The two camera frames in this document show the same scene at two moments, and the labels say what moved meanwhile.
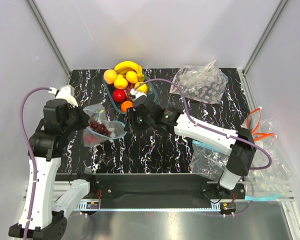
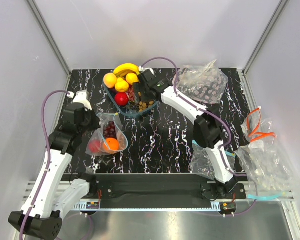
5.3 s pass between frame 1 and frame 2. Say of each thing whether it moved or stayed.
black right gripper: moved
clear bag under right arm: stayed
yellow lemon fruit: stayed
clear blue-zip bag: moved
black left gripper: moved
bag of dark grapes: stayed
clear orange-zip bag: stayed
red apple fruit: moved
